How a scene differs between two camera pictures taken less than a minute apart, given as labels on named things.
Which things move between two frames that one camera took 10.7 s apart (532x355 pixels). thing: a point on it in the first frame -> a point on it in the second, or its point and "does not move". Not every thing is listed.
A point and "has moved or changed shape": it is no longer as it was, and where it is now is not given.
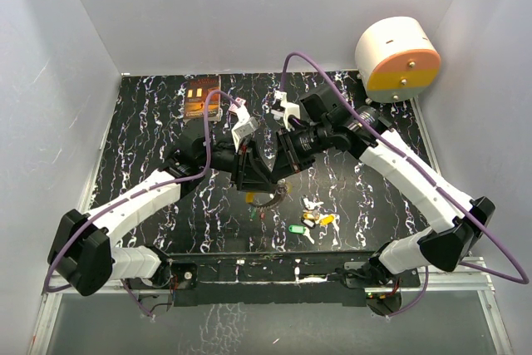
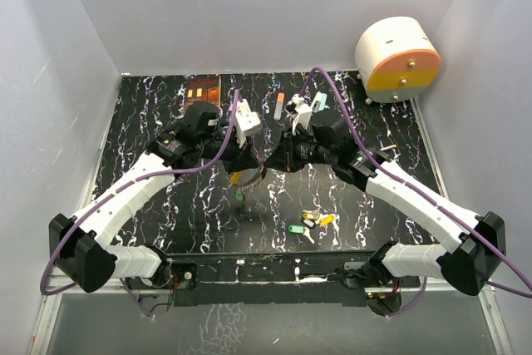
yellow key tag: x=327 y=220 does not move
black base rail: x=275 y=278 does not move
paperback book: x=196 y=91 does not move
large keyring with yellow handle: x=281 y=190 has moved or changed shape
